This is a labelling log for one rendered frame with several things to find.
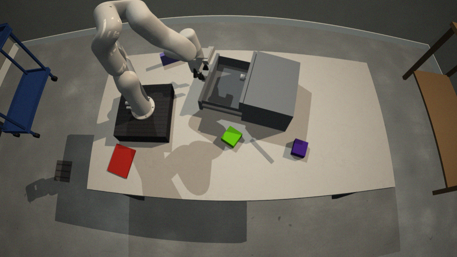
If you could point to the purple cube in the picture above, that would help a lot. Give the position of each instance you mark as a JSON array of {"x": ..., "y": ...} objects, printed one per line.
[{"x": 299, "y": 148}]

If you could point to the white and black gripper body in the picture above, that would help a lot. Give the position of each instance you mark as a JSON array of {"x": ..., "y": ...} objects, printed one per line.
[{"x": 197, "y": 64}]

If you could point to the red rectangular block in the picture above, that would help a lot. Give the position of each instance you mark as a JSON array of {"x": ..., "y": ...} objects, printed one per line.
[{"x": 121, "y": 160}]

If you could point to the grey drawer cabinet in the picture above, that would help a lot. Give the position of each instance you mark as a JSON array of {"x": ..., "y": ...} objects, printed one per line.
[{"x": 261, "y": 92}]

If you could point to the green cube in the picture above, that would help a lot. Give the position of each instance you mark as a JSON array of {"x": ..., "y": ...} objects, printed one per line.
[{"x": 231, "y": 137}]

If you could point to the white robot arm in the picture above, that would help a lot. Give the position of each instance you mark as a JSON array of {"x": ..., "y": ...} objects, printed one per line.
[{"x": 183, "y": 46}]

